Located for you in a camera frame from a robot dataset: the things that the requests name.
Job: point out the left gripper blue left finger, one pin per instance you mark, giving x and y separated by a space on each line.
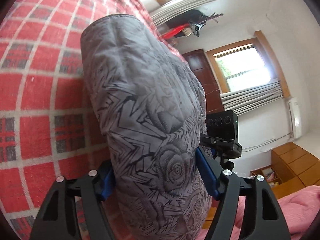
106 182

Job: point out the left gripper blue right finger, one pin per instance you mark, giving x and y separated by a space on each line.
210 172

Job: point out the grey quilted patterned jacket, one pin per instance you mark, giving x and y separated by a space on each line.
151 108

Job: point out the black and red hanging clothes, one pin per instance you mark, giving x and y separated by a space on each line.
188 23

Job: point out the wooden dresser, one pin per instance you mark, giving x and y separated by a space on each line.
292 169

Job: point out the red plaid bed blanket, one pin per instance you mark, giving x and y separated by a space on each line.
48 127

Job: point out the white air conditioner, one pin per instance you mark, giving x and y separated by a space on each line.
295 116

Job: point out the dark wooden door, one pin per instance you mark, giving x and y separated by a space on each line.
199 64

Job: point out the pink garment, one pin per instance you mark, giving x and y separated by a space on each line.
299 209

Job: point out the grey window curtain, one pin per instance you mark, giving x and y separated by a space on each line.
174 8

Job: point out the black camera box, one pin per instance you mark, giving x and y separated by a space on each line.
223 125

